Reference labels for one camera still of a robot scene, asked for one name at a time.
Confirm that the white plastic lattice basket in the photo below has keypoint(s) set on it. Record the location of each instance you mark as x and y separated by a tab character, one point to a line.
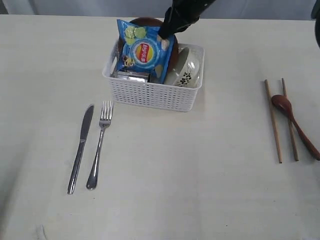
152	95

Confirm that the wooden chopstick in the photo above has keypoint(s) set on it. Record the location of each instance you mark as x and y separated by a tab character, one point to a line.
290	125
273	121

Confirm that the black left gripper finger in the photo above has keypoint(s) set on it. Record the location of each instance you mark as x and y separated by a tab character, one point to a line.
172	25

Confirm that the brown round plate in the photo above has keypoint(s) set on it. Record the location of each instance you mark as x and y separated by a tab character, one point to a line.
154	22

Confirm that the dark red wooden spoon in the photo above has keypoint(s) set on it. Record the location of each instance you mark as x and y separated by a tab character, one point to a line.
285	106

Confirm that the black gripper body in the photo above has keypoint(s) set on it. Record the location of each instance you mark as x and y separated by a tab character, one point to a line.
186	12

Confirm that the stainless steel fork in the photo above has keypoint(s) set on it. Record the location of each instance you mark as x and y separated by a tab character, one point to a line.
104	122

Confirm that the blue Lays chip bag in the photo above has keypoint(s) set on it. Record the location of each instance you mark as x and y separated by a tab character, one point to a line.
144	51

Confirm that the stainless steel table knife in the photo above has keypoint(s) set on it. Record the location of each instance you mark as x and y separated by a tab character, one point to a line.
85	127

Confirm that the white ceramic bowl black flowers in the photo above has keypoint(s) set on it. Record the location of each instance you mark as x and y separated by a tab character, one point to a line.
185	72

